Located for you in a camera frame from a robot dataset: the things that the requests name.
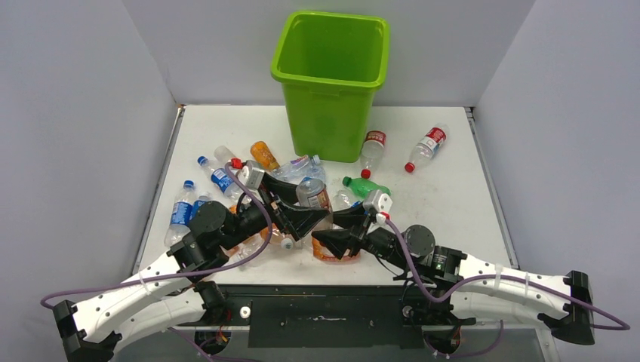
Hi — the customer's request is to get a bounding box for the blue label water bottle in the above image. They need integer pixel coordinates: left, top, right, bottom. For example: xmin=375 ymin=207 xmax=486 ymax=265
xmin=197 ymin=156 xmax=242 ymax=201

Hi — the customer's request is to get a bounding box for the blue cap water bottle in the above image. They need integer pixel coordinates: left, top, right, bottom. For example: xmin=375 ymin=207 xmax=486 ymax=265
xmin=164 ymin=179 xmax=196 ymax=247

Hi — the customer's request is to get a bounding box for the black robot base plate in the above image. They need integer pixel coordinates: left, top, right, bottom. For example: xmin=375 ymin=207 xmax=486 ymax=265
xmin=188 ymin=284 xmax=476 ymax=348

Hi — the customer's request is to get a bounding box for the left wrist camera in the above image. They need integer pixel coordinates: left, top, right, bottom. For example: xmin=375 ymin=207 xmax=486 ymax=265
xmin=232 ymin=158 xmax=266 ymax=191

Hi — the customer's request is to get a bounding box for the clear jar silver lid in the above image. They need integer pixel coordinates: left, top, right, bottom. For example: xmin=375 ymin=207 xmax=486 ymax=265
xmin=296 ymin=177 xmax=333 ymax=230

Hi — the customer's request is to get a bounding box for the red label bottle near bin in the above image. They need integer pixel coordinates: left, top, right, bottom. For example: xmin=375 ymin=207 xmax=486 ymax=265
xmin=359 ymin=130 xmax=386 ymax=179

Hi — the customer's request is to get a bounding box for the crushed purple label clear bottle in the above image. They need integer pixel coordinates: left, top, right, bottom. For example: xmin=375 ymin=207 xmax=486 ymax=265
xmin=271 ymin=155 xmax=322 ymax=183

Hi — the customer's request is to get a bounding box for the coffee bottle green cap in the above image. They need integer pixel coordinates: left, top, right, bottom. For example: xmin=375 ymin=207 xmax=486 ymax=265
xmin=214 ymin=146 xmax=237 ymax=165

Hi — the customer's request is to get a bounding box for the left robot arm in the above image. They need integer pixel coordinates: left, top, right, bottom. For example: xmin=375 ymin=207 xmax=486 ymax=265
xmin=52 ymin=176 xmax=329 ymax=361

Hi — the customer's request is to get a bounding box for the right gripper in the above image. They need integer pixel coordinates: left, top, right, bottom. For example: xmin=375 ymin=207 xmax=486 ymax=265
xmin=312 ymin=202 xmax=414 ymax=272

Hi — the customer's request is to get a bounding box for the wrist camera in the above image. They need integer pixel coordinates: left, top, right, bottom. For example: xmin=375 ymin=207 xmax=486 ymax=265
xmin=362 ymin=189 xmax=393 ymax=225
xmin=232 ymin=158 xmax=266 ymax=191

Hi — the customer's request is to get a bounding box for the red label bottle far right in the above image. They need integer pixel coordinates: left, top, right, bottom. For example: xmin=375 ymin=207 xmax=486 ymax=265
xmin=405 ymin=123 xmax=450 ymax=173

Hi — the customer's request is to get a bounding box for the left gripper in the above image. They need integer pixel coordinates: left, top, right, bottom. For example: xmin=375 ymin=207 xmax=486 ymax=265
xmin=220 ymin=171 xmax=328 ymax=250

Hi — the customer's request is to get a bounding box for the crushed orange label bottle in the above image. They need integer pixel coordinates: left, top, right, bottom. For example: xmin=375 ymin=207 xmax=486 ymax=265
xmin=311 ymin=237 xmax=361 ymax=263

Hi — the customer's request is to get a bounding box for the green plastic bin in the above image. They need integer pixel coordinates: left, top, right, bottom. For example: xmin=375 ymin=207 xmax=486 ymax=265
xmin=270 ymin=11 xmax=390 ymax=163

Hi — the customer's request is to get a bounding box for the small orange juice bottle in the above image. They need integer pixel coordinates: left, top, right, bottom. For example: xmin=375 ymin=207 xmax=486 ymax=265
xmin=250 ymin=141 xmax=280 ymax=171

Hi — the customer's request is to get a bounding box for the green plastic bottle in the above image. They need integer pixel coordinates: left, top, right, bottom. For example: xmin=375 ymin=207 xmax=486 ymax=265
xmin=342 ymin=176 xmax=392 ymax=198

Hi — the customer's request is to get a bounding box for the large orange label bottle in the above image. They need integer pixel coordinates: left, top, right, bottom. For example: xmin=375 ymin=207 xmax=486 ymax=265
xmin=269 ymin=224 xmax=295 ymax=250

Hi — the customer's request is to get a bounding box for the crushed light blue label bottle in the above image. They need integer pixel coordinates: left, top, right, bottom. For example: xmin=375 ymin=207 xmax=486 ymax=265
xmin=303 ymin=166 xmax=326 ymax=183

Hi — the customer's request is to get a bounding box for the white cap blue label bottle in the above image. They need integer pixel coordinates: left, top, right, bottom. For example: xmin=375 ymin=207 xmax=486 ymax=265
xmin=189 ymin=192 xmax=213 ymax=221

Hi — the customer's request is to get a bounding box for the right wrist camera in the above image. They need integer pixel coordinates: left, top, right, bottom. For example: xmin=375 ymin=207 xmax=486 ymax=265
xmin=362 ymin=189 xmax=393 ymax=225

